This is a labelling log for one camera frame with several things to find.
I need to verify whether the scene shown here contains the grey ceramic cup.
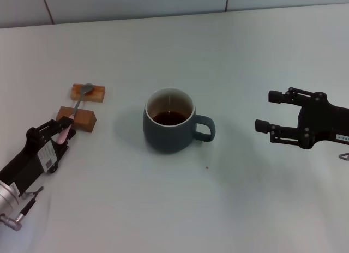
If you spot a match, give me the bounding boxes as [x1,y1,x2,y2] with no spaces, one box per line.
[142,86,216,155]

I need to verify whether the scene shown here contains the dark coffee liquid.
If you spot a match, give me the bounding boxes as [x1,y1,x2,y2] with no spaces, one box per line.
[152,111,189,127]

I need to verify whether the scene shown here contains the pink handled metal spoon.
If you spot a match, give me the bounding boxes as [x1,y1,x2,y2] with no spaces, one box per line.
[56,83,94,145]

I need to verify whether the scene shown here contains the light orange wooden block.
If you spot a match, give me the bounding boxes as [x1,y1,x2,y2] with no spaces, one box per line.
[70,83,106,104]

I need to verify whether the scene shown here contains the left wrist cable with connector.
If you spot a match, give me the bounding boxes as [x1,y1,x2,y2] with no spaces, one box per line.
[0,185,45,233]

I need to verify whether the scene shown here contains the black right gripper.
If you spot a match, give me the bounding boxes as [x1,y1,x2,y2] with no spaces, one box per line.
[255,87,349,150]

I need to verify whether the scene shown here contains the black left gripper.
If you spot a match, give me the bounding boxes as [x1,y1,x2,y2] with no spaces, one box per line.
[0,116,77,195]

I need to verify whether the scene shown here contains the dark brown wooden block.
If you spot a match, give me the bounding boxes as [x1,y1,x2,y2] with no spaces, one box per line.
[56,106,98,133]

